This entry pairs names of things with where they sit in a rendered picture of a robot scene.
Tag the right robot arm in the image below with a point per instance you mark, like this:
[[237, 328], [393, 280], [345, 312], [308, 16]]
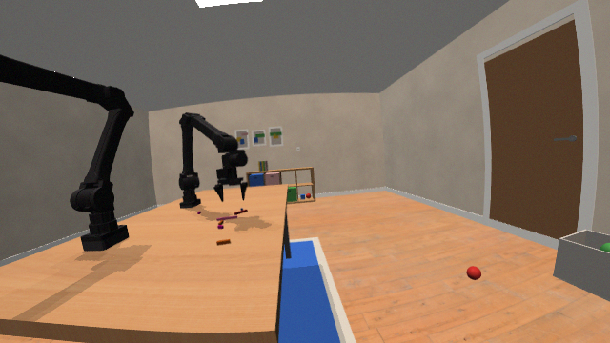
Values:
[[99, 202]]

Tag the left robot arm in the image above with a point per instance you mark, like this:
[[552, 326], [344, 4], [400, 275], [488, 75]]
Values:
[[226, 143]]

